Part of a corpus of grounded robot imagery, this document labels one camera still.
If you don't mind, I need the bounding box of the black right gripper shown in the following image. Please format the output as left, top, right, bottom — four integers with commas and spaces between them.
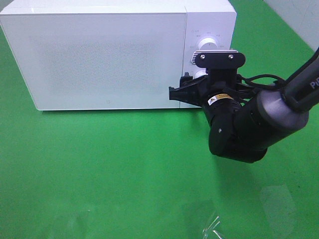
168, 67, 241, 155

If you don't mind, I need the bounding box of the white microwave knob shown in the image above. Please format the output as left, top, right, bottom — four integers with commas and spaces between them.
198, 37, 218, 51
194, 70, 207, 79

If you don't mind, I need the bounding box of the white microwave door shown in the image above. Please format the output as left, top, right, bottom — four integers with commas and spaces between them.
0, 13, 186, 111

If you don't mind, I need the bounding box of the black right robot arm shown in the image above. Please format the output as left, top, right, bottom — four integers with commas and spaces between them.
169, 50, 319, 163

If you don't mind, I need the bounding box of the white microwave oven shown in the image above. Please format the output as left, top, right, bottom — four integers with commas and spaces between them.
0, 0, 237, 108

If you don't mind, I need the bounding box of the clear tape strip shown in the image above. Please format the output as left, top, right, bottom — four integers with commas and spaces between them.
202, 212, 223, 239

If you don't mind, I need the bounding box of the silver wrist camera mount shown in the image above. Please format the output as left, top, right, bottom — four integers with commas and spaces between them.
191, 50, 246, 69

